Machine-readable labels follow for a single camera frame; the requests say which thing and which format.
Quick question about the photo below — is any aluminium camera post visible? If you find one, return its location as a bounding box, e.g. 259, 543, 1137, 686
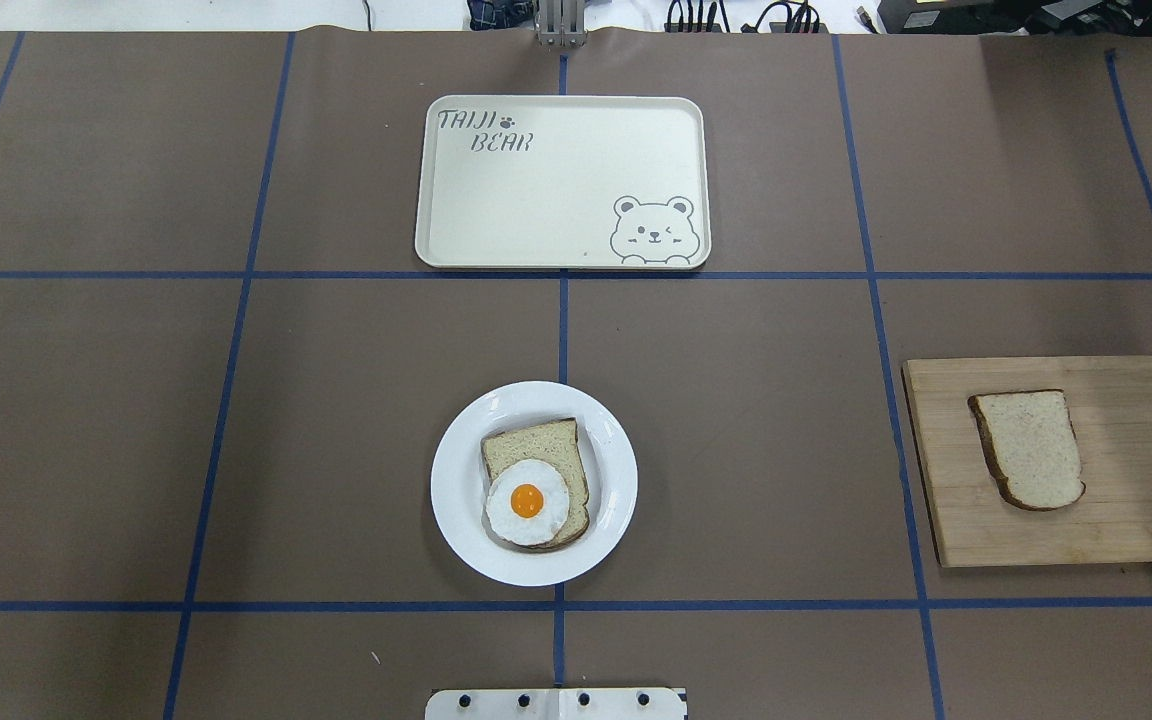
532, 0, 588, 50

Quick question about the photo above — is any cream bear serving tray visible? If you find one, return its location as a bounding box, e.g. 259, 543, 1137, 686
414, 94, 713, 272

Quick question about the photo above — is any fried egg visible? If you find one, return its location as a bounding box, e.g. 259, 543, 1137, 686
485, 458, 571, 548

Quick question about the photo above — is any bread slice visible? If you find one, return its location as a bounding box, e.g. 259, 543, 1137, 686
967, 389, 1085, 511
482, 418, 591, 551

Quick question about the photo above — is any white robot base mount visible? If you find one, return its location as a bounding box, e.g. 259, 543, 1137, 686
424, 687, 689, 719

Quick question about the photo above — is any bamboo cutting board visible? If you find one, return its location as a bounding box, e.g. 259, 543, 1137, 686
902, 356, 1152, 568

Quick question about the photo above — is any white round plate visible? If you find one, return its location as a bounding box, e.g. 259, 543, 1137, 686
431, 381, 637, 588

